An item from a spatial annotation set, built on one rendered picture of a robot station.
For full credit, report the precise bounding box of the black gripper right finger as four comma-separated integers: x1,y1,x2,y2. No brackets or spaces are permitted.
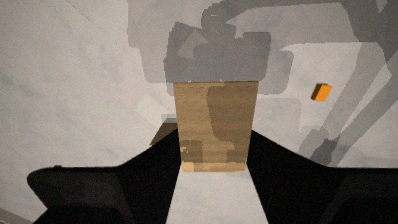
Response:
246,130,398,224

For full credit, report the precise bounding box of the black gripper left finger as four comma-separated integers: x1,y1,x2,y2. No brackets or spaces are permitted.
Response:
27,128,181,224

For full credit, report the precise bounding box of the orange triangular block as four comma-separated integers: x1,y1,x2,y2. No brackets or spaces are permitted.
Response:
311,83,333,101

